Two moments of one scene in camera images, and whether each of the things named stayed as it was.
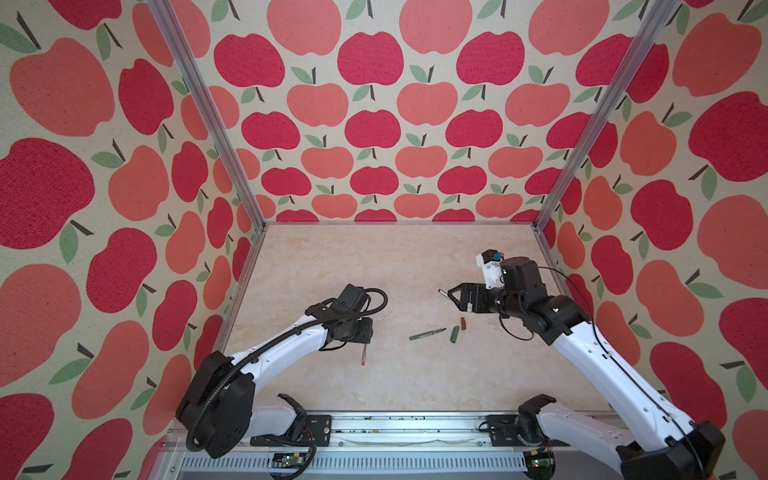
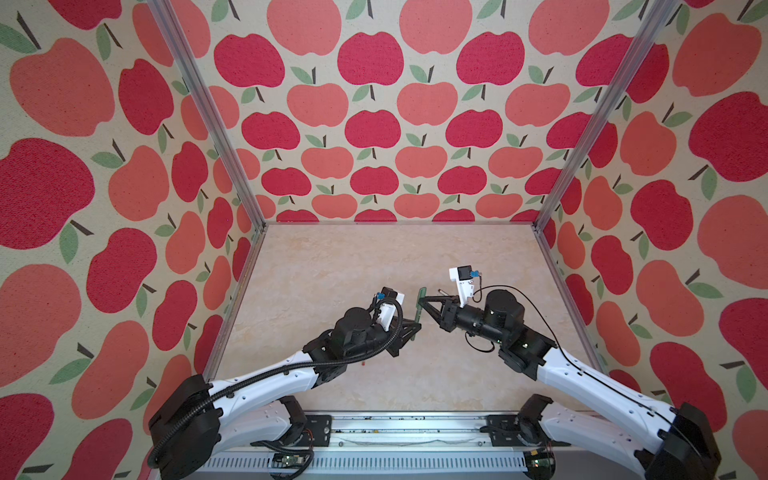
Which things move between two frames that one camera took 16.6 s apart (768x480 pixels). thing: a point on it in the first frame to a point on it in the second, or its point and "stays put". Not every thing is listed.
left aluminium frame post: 214,113 stays put
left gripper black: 360,329 to 395,330
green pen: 428,333 to 419,308
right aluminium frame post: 653,22 stays put
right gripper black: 474,297 to 449,314
